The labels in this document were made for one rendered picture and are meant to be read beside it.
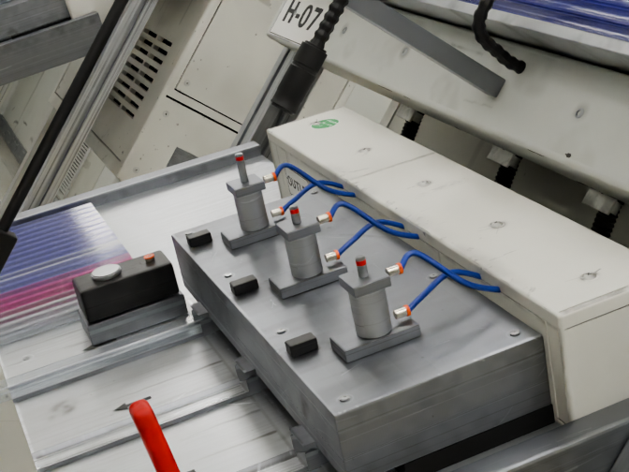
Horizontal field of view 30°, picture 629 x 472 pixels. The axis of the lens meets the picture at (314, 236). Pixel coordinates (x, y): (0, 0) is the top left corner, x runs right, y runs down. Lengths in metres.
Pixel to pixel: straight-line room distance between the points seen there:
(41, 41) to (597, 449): 1.45
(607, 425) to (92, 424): 0.35
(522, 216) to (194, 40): 1.31
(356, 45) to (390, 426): 0.52
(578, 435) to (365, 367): 0.13
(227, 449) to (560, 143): 0.30
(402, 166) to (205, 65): 1.16
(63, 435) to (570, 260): 0.36
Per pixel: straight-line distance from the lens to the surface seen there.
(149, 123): 2.05
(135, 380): 0.87
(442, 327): 0.72
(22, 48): 1.98
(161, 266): 0.93
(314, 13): 1.22
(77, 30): 1.99
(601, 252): 0.74
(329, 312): 0.76
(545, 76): 0.85
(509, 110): 0.86
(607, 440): 0.70
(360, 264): 0.69
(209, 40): 2.05
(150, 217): 1.17
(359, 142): 1.00
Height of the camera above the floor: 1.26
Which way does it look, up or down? 5 degrees down
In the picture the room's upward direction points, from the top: 29 degrees clockwise
